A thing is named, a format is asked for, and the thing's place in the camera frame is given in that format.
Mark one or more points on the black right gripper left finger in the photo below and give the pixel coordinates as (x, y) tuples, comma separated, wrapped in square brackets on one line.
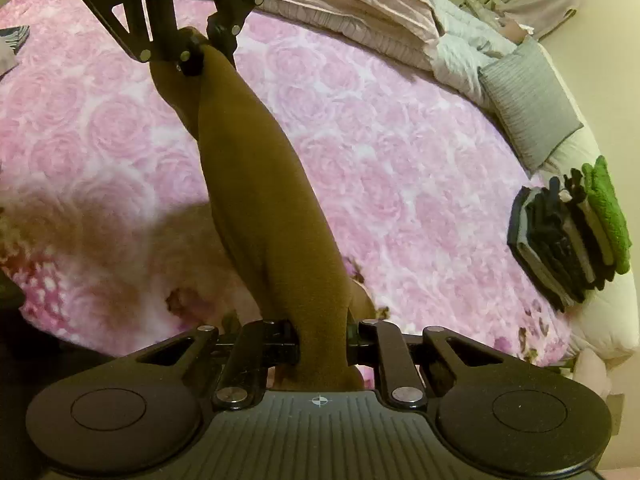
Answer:
[(138, 412)]

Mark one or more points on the folded beige garment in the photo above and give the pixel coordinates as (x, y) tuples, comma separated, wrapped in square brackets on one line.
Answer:
[(591, 246)]

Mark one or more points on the folded dark grey garment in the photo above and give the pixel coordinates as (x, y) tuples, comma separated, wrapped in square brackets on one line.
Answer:
[(540, 246)]

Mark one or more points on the folded green fuzzy garment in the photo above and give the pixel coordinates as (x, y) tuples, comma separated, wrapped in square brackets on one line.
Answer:
[(603, 200)]

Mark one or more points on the grey knitted cushion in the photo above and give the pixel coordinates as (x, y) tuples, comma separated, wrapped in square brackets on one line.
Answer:
[(530, 102)]

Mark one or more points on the brown long-sleeve shirt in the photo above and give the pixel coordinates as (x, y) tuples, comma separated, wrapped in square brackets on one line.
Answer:
[(267, 216)]

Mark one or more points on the folded black garment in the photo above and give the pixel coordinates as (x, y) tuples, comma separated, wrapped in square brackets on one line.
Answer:
[(573, 183)]

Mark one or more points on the light grey crumpled duvet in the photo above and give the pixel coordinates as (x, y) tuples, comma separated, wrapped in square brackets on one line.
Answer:
[(465, 45)]

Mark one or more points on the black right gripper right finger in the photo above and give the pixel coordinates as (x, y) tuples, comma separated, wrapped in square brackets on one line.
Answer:
[(499, 415)]

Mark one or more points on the pink rose-pattern blanket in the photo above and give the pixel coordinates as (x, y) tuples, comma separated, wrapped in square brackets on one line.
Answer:
[(104, 219)]

